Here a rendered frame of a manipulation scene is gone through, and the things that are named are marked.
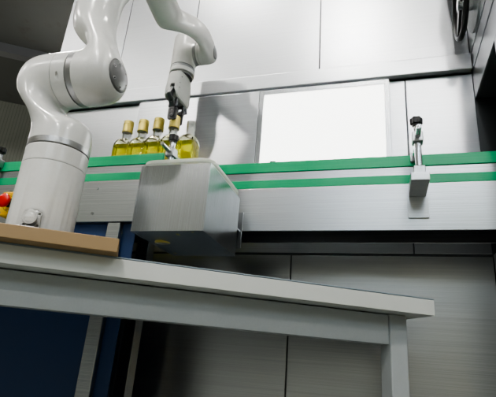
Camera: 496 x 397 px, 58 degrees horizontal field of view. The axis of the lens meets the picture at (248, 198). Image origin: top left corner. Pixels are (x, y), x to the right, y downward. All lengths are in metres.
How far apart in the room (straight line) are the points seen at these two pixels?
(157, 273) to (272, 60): 1.09
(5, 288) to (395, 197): 0.87
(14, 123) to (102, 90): 11.42
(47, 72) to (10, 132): 11.27
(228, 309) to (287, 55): 1.08
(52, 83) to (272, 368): 0.92
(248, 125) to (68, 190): 0.80
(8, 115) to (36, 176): 11.60
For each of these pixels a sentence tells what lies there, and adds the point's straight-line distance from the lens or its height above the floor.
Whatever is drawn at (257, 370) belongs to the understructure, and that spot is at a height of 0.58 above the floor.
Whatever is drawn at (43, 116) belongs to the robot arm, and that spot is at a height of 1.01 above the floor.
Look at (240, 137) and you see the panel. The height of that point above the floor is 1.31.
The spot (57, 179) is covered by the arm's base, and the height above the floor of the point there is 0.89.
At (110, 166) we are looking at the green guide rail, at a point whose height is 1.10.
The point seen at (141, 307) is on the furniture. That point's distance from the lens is 0.86.
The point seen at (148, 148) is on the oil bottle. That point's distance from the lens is 1.47.
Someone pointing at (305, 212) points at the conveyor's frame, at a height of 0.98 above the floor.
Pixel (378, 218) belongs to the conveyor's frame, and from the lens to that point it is 1.16.
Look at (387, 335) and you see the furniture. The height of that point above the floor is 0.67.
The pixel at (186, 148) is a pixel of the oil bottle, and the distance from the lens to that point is 1.41.
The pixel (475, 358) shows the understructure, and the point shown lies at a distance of 1.33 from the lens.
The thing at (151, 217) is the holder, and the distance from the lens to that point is 0.99.
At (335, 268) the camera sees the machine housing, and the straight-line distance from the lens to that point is 1.35.
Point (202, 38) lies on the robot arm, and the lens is 1.55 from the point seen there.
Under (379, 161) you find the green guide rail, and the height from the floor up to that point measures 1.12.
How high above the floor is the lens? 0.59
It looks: 20 degrees up
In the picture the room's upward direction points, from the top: 5 degrees clockwise
